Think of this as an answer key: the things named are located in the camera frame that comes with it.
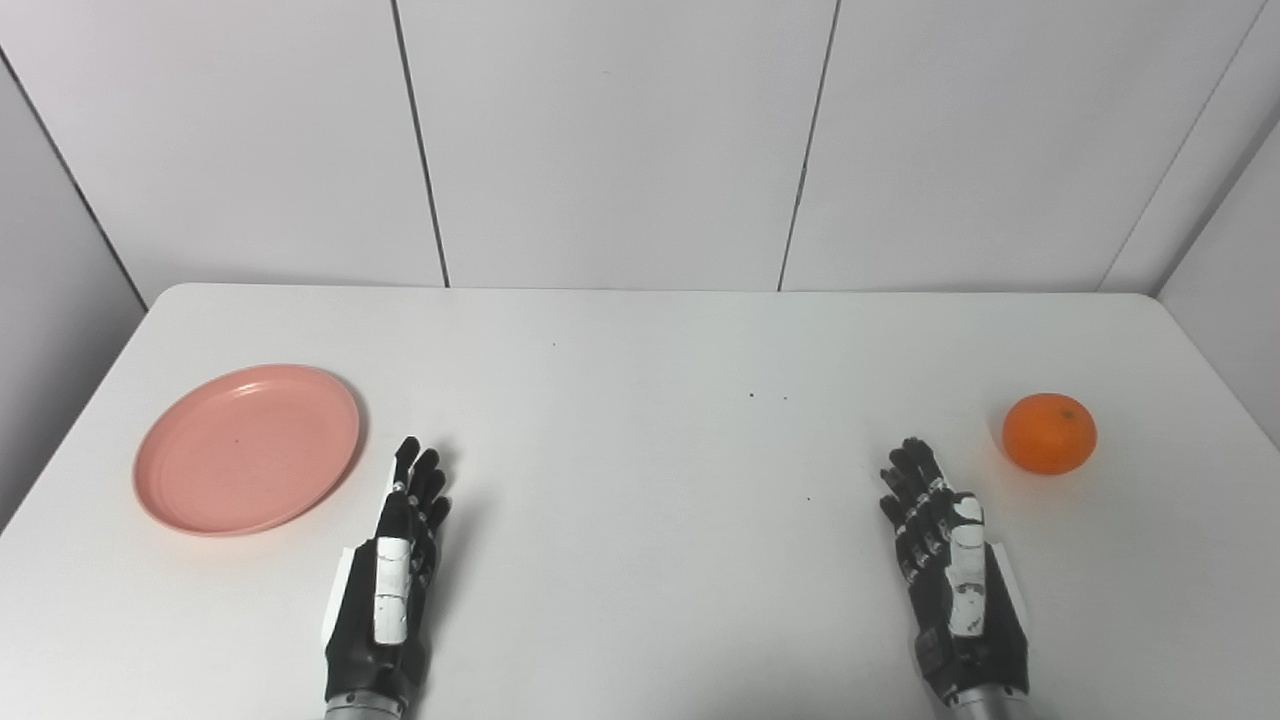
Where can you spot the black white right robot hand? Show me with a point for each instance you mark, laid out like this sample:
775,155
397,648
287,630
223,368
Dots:
965,590

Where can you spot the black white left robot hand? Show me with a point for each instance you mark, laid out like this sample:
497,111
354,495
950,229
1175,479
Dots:
392,590

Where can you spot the orange fruit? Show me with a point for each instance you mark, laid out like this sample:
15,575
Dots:
1049,433

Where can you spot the pink round plate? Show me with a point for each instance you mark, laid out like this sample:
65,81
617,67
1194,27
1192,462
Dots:
247,450

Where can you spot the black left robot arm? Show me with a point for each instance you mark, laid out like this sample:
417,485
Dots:
365,711

